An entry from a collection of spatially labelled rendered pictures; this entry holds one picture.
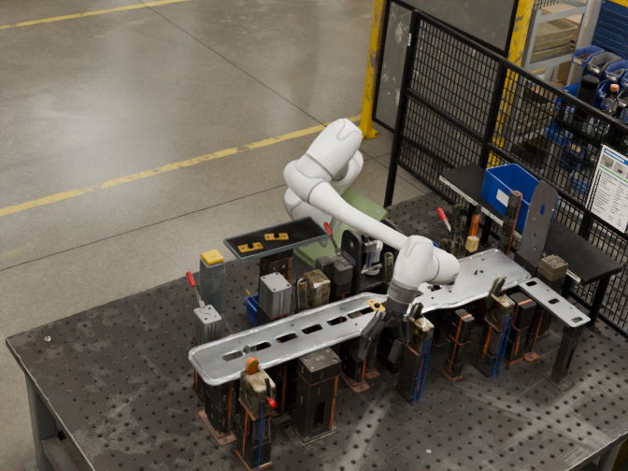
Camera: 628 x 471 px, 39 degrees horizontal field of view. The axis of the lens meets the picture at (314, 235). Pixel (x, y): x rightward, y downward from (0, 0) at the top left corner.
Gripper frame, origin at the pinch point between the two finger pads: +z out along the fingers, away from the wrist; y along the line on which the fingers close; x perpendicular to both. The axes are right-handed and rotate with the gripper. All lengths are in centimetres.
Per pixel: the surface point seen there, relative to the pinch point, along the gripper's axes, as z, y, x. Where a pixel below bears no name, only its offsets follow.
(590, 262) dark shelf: -46, -100, -5
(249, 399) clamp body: 22.4, 36.5, -10.5
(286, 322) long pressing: 4.5, 12.1, -34.4
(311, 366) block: 9.2, 17.6, -9.0
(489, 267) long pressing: -31, -68, -25
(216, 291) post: 4, 28, -58
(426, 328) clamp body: -10.3, -22.3, -4.2
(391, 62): -104, -202, -273
